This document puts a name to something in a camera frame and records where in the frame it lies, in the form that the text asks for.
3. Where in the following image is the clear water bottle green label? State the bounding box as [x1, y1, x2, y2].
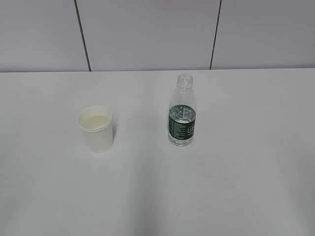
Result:
[168, 73, 197, 147]

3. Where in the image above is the white paper cup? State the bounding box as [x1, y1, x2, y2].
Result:
[77, 106, 114, 153]

